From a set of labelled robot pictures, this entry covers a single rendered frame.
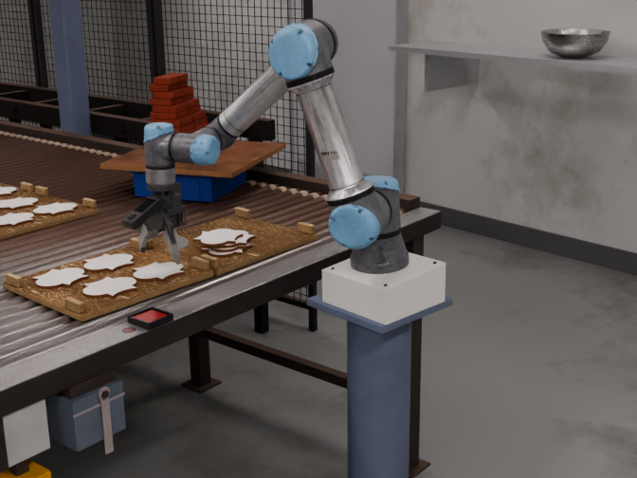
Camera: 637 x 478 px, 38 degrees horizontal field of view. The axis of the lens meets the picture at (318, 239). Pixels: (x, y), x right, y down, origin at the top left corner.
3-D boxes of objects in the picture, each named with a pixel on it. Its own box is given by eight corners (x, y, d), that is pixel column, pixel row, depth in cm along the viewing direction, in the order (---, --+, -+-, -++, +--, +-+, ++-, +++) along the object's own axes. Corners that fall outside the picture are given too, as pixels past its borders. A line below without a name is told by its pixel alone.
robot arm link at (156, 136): (166, 127, 227) (136, 125, 230) (168, 171, 231) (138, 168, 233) (182, 122, 234) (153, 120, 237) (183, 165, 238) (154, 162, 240)
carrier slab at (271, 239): (318, 239, 274) (318, 233, 273) (217, 275, 244) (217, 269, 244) (235, 218, 296) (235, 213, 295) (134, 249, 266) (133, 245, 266)
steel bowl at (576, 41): (622, 56, 469) (624, 30, 465) (585, 63, 447) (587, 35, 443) (562, 51, 493) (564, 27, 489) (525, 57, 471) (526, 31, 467)
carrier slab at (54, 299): (213, 276, 244) (213, 270, 244) (81, 321, 215) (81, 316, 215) (132, 249, 267) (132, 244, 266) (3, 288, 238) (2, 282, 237)
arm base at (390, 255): (421, 261, 237) (420, 225, 234) (379, 278, 228) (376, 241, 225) (380, 248, 248) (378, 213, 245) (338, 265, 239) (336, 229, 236)
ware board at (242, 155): (285, 147, 350) (285, 142, 349) (231, 177, 305) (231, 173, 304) (168, 140, 366) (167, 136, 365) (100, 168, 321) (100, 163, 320)
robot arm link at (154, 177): (157, 172, 231) (137, 166, 236) (158, 189, 232) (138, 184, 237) (181, 167, 236) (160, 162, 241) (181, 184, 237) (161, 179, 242)
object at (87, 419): (132, 443, 210) (126, 371, 205) (81, 469, 200) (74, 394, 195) (100, 428, 217) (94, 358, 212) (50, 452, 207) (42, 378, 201)
